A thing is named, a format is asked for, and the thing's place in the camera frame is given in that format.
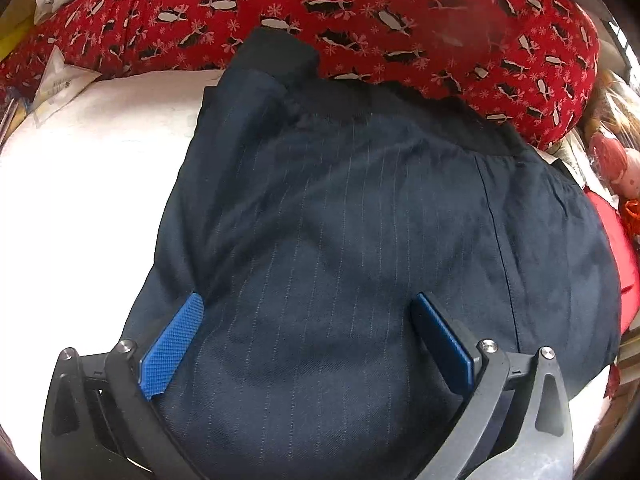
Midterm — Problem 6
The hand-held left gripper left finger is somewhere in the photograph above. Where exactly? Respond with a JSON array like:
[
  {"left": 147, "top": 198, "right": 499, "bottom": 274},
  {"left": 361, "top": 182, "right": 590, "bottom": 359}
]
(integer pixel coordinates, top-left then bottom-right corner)
[{"left": 40, "top": 292, "right": 211, "bottom": 480}]

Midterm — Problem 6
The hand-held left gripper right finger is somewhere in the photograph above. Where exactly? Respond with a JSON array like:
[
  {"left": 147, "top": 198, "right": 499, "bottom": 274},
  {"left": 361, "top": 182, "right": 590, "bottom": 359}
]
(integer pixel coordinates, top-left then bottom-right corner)
[{"left": 410, "top": 291, "right": 574, "bottom": 480}]

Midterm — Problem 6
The navy pinstriped zip jacket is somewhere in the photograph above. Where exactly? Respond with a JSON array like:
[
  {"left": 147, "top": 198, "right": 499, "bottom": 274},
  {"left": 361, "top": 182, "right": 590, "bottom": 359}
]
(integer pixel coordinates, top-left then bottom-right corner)
[{"left": 120, "top": 27, "right": 624, "bottom": 480}]

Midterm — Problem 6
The white quilted mattress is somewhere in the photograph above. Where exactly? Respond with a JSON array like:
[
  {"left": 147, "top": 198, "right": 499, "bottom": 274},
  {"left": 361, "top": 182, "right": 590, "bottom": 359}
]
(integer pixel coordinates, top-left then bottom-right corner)
[{"left": 0, "top": 69, "right": 227, "bottom": 463}]

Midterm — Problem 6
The red cushion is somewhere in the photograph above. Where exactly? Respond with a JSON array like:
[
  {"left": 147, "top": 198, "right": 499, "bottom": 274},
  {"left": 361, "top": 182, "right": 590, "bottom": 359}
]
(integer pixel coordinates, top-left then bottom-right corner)
[{"left": 584, "top": 187, "right": 640, "bottom": 293}]

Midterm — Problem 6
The pink doll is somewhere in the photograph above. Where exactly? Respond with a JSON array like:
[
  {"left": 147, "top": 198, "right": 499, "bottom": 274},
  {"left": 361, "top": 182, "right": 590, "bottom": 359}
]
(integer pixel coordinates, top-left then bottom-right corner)
[{"left": 584, "top": 72, "right": 640, "bottom": 202}]

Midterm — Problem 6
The red printed blanket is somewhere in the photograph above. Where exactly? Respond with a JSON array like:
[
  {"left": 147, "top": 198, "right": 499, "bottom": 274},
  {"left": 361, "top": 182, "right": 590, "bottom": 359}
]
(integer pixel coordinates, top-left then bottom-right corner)
[{"left": 0, "top": 0, "right": 601, "bottom": 152}]

